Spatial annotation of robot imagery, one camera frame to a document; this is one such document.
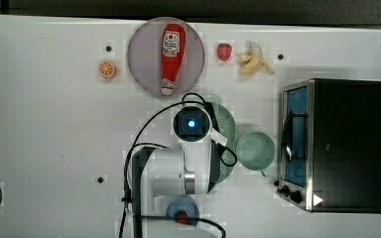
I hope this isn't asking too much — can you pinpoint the green oval strainer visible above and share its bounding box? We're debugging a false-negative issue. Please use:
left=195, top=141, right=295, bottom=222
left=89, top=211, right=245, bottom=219
left=207, top=94, right=237, bottom=193

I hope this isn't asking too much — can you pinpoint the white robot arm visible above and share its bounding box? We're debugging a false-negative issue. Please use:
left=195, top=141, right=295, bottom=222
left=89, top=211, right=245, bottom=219
left=127, top=103, right=227, bottom=238

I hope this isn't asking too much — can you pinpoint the green mug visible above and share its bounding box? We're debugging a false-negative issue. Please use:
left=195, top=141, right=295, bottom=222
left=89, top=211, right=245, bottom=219
left=236, top=132, right=276, bottom=178

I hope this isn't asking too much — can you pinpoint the red strawberry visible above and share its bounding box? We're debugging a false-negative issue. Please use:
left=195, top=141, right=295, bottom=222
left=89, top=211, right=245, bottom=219
left=217, top=44, right=232, bottom=61

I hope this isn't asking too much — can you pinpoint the grey round plate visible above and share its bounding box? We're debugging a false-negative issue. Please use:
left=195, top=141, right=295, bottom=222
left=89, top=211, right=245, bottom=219
left=127, top=17, right=205, bottom=96

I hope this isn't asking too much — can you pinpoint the blue bowl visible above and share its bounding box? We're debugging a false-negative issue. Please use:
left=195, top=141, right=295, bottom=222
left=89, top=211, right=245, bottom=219
left=166, top=196, right=199, bottom=226

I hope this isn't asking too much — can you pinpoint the red ketchup bottle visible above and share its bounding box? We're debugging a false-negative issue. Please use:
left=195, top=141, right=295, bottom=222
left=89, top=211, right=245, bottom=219
left=161, top=24, right=187, bottom=95

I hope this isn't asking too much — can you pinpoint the peeled banana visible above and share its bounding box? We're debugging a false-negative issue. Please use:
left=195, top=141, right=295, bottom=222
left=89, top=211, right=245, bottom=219
left=238, top=42, right=275, bottom=75

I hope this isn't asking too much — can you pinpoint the small red fruit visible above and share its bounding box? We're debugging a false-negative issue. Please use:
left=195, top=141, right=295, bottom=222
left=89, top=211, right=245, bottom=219
left=176, top=210, right=191, bottom=225

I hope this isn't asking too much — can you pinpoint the orange slice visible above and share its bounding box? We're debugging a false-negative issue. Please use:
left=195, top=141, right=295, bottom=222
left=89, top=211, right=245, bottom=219
left=99, top=60, right=117, bottom=78

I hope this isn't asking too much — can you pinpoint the black toaster oven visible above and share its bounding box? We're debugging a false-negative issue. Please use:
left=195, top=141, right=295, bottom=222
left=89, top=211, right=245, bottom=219
left=275, top=78, right=381, bottom=214

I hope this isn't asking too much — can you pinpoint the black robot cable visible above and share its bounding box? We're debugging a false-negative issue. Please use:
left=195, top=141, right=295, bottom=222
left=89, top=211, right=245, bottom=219
left=118, top=92, right=238, bottom=238

